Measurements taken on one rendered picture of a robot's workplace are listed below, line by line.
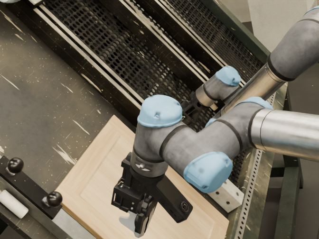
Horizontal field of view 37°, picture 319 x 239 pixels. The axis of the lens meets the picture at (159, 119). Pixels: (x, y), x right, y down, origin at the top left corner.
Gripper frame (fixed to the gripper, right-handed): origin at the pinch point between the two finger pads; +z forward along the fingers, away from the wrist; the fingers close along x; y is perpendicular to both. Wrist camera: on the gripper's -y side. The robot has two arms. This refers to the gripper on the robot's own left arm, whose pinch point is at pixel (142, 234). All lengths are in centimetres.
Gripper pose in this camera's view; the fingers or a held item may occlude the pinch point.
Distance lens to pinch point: 109.3
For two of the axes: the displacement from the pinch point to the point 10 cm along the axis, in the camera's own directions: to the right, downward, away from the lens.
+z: -1.8, 7.7, 6.1
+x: -4.2, 5.0, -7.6
